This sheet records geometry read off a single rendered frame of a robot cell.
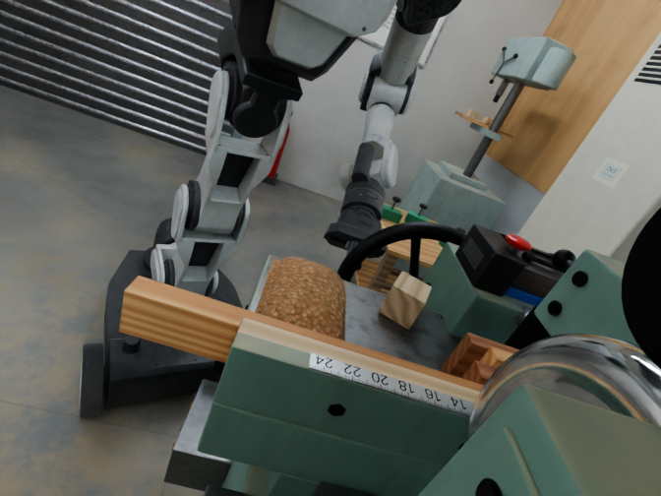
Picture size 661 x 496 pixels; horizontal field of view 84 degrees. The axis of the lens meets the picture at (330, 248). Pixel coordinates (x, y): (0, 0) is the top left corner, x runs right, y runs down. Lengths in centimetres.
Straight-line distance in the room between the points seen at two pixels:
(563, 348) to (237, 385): 19
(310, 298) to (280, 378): 10
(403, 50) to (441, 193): 160
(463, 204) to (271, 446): 231
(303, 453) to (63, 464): 103
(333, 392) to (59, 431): 114
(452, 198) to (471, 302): 206
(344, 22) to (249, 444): 65
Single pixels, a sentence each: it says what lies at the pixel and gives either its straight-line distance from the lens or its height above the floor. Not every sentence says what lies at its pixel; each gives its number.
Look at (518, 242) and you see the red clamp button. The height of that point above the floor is 102.
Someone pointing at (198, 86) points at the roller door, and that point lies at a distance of 323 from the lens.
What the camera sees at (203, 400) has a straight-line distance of 63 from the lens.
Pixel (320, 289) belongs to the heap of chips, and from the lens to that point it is 35.
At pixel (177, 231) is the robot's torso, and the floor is 55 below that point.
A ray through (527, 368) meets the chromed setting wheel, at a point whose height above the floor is 104.
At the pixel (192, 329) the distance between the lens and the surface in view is 29.
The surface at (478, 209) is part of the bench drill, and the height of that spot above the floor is 61.
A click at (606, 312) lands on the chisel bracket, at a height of 105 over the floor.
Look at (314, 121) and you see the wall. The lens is 319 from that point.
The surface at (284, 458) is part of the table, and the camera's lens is 32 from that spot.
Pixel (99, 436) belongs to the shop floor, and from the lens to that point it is 132.
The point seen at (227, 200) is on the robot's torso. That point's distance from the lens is 102.
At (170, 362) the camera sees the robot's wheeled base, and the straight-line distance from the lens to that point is 123.
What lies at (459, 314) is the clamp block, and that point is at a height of 93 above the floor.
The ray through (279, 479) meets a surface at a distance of 34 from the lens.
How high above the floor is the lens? 113
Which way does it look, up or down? 27 degrees down
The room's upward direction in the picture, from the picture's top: 24 degrees clockwise
